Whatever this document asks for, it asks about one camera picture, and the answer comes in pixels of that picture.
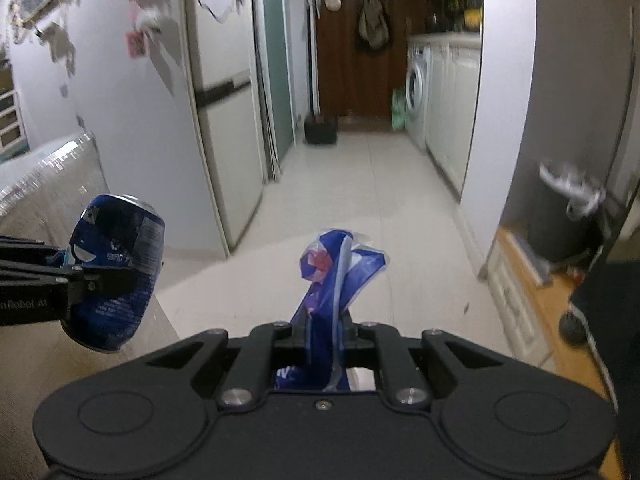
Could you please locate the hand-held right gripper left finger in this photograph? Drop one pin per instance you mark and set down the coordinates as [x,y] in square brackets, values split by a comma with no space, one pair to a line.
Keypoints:
[296,332]

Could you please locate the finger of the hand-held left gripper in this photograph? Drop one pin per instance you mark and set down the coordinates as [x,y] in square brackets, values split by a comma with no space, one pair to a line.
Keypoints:
[100,282]
[30,247]

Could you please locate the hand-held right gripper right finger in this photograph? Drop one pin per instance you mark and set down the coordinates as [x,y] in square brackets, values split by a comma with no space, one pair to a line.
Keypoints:
[352,332]

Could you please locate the crushed blue drink can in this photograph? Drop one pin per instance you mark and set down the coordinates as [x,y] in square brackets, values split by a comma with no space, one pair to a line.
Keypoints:
[115,240]

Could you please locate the blue white plastic wrapper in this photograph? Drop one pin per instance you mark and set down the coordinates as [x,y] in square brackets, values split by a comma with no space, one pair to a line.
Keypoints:
[330,270]

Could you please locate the silver foil covered counter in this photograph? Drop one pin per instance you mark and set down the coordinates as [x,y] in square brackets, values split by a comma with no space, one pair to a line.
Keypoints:
[50,200]

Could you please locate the white drawer unit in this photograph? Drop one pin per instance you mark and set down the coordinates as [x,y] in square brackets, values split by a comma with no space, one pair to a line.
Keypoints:
[10,120]

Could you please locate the cream cabinet with wooden top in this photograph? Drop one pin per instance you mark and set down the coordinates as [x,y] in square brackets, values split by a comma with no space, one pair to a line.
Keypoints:
[530,310]

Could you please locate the grey flat board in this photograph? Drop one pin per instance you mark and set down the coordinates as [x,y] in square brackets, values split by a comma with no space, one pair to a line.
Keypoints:
[530,260]

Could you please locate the white refrigerator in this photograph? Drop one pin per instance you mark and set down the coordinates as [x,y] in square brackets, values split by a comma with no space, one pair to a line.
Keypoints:
[225,135]

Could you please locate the black floor basket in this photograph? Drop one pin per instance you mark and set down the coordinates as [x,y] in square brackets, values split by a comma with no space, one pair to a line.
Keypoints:
[321,130]

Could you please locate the green plastic bag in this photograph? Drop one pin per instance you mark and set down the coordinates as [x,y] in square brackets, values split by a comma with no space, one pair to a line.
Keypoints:
[399,110]

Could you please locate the black bin with white liner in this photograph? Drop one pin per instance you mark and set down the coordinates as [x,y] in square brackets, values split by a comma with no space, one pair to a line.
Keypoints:
[560,220]

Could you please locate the white washing machine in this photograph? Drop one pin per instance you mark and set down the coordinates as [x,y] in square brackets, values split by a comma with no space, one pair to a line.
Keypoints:
[417,95]

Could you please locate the brown wooden door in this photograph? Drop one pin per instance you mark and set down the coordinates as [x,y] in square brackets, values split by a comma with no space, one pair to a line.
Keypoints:
[350,60]

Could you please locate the frosted glass sliding door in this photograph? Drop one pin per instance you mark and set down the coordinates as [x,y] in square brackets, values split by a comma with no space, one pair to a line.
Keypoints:
[275,60]

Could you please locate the hanging cloth bag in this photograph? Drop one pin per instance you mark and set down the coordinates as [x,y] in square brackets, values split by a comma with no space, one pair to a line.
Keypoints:
[372,20]

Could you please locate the round hanging utensil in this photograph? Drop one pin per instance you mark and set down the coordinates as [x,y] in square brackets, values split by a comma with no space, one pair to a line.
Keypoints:
[333,1]

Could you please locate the pink wall note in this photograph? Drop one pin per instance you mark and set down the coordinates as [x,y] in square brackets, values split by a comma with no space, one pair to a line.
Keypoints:
[136,44]

